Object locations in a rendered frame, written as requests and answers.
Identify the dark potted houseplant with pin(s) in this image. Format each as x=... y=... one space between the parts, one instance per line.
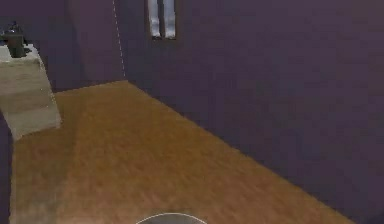
x=15 y=41

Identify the white window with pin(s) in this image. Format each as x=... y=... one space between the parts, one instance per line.
x=162 y=18

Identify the beige chest of drawers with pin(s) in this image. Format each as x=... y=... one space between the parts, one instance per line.
x=26 y=96

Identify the dark purple furniture edge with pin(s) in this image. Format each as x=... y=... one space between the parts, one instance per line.
x=4 y=173

